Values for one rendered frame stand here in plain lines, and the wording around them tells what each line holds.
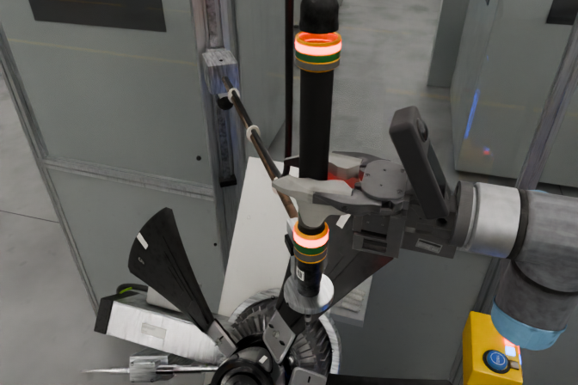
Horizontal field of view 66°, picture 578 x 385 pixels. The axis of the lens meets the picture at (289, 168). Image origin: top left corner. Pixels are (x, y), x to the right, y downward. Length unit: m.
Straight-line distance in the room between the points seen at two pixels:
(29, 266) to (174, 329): 2.10
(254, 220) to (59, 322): 1.78
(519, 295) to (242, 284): 0.68
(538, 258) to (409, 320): 1.29
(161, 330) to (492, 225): 0.76
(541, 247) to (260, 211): 0.70
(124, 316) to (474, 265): 1.04
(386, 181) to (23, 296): 2.59
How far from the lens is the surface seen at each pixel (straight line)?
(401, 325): 1.80
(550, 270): 0.52
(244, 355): 0.82
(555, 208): 0.50
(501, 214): 0.48
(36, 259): 3.10
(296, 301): 0.62
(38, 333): 2.70
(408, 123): 0.43
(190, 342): 1.03
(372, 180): 0.49
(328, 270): 0.78
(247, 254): 1.08
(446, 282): 1.61
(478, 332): 1.16
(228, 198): 1.38
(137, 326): 1.08
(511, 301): 0.57
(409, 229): 0.51
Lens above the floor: 1.95
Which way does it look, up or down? 34 degrees down
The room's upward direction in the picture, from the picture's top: straight up
